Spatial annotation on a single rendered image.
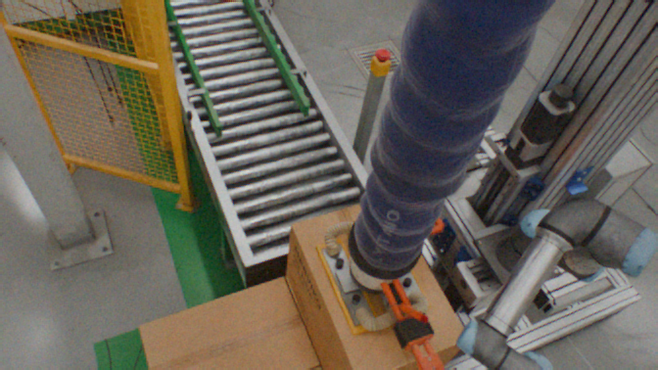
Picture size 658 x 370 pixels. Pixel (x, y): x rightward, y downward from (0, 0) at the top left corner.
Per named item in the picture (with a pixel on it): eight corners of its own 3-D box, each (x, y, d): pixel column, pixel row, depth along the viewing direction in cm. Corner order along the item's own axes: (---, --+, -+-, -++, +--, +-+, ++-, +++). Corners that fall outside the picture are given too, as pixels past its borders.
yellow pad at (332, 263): (314, 248, 190) (315, 240, 186) (341, 240, 193) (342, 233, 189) (352, 337, 172) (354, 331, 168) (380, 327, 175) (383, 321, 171)
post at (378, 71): (342, 185, 326) (371, 56, 246) (352, 182, 328) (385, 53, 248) (347, 193, 323) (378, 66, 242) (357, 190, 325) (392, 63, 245)
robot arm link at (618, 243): (561, 229, 178) (612, 199, 125) (604, 255, 173) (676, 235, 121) (540, 259, 177) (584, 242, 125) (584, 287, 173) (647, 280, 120)
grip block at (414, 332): (391, 326, 165) (395, 319, 160) (418, 316, 168) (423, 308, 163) (402, 352, 161) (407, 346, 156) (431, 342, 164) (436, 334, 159)
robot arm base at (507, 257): (522, 232, 192) (534, 217, 184) (547, 268, 185) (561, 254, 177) (488, 245, 188) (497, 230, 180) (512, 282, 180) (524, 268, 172)
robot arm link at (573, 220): (568, 174, 129) (453, 346, 126) (612, 200, 126) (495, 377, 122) (557, 185, 140) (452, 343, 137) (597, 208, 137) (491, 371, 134)
